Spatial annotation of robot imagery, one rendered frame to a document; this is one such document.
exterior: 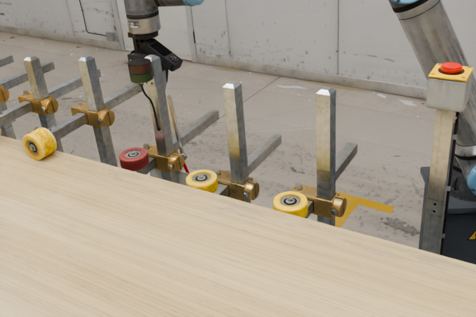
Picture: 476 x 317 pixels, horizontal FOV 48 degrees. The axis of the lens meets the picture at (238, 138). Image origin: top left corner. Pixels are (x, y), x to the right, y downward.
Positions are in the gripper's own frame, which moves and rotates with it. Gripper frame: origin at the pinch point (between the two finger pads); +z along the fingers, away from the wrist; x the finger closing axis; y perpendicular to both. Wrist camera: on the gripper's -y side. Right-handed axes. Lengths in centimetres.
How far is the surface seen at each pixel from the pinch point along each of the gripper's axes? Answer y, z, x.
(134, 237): -26, 11, 46
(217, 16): 154, 56, -259
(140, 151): -2.4, 10.1, 14.9
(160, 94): -7.2, -5.5, 8.3
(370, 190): -25, 101, -123
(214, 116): -3.0, 15.5, -22.0
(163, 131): -7.2, 5.6, 9.3
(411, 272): -82, 10, 31
